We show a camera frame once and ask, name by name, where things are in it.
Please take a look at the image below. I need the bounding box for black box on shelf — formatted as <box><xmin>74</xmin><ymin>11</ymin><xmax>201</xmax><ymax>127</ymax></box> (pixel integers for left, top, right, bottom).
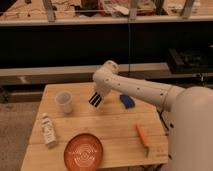
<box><xmin>167</xmin><ymin>48</ymin><xmax>213</xmax><ymax>74</ymax></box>

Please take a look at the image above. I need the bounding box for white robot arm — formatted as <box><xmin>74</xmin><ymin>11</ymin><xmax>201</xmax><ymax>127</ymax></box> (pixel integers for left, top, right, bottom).
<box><xmin>89</xmin><ymin>60</ymin><xmax>213</xmax><ymax>171</ymax></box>

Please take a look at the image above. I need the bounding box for blue eraser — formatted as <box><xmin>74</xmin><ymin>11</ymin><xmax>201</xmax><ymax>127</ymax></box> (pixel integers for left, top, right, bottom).
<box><xmin>120</xmin><ymin>94</ymin><xmax>135</xmax><ymax>109</ymax></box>

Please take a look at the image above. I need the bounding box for black cable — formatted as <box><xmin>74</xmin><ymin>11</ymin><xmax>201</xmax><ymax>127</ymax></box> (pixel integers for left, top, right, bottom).
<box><xmin>127</xmin><ymin>16</ymin><xmax>132</xmax><ymax>73</ymax></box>

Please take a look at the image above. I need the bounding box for orange ribbed plate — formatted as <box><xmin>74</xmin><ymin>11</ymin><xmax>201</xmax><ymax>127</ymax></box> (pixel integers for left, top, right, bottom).
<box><xmin>64</xmin><ymin>133</ymin><xmax>103</xmax><ymax>171</ymax></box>

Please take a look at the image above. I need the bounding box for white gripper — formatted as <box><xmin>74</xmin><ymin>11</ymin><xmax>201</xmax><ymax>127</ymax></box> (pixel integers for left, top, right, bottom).
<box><xmin>89</xmin><ymin>71</ymin><xmax>111</xmax><ymax>107</ymax></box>

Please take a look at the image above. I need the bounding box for orange carrot toy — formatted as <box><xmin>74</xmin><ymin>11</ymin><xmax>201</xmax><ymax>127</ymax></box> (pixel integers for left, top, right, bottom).
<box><xmin>135</xmin><ymin>124</ymin><xmax>150</xmax><ymax>158</ymax></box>

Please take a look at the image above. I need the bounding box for white plastic bottle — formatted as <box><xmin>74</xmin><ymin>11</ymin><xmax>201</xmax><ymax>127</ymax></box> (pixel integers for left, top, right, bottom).
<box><xmin>41</xmin><ymin>113</ymin><xmax>57</xmax><ymax>148</ymax></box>

